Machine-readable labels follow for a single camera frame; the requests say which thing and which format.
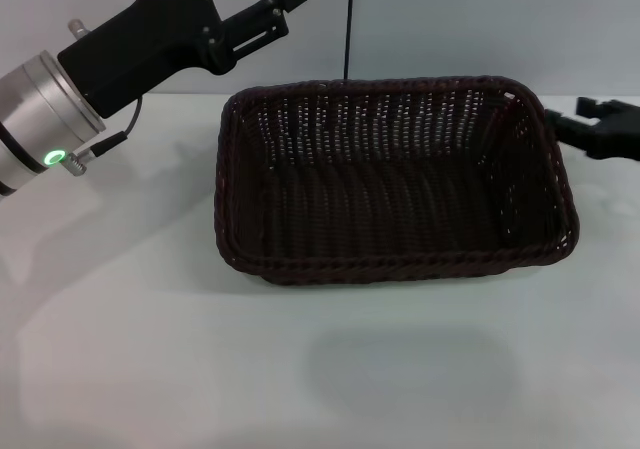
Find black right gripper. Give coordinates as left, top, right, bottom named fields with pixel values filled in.
left=543, top=96, right=640, bottom=163

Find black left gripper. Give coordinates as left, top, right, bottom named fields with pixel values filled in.
left=57, top=0, right=310, bottom=119

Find dark brown woven basket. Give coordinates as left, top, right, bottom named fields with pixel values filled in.
left=213, top=73, right=581, bottom=286

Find black vertical wall cable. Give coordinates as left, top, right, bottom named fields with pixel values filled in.
left=342, top=0, right=355, bottom=80

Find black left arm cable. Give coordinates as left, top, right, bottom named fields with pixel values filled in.
left=63, top=94, right=144, bottom=174

